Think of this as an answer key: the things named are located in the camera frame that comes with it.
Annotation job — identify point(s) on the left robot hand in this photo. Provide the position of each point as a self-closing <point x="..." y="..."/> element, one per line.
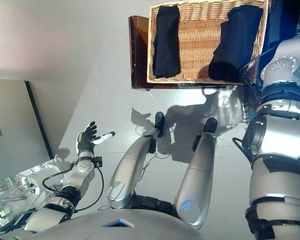
<point x="86" y="140"/>

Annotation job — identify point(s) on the black garment with yellow stripe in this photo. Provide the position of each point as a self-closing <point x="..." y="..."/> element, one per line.
<point x="237" y="42"/>

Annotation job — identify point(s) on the blue garment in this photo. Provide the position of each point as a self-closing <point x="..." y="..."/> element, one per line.
<point x="282" y="22"/>

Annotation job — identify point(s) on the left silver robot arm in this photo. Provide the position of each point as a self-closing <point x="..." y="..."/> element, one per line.
<point x="77" y="172"/>

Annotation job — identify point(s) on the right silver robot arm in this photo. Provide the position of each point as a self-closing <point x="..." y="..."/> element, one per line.
<point x="275" y="155"/>

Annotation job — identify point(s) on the grey panel with black edge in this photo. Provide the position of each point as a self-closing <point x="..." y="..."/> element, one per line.
<point x="15" y="125"/>

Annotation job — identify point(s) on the grey robot torso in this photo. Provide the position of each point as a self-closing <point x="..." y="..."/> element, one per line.
<point x="102" y="227"/>

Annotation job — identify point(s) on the dark brown wooden stool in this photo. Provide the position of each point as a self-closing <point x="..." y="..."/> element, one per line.
<point x="138" y="50"/>

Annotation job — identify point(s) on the narrow folded black garment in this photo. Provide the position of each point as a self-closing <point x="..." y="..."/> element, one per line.
<point x="166" y="42"/>

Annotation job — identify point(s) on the wicker laundry basket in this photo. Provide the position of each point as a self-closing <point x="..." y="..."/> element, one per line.
<point x="197" y="42"/>

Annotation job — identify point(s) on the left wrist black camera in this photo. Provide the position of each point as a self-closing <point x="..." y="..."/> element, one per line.
<point x="98" y="161"/>

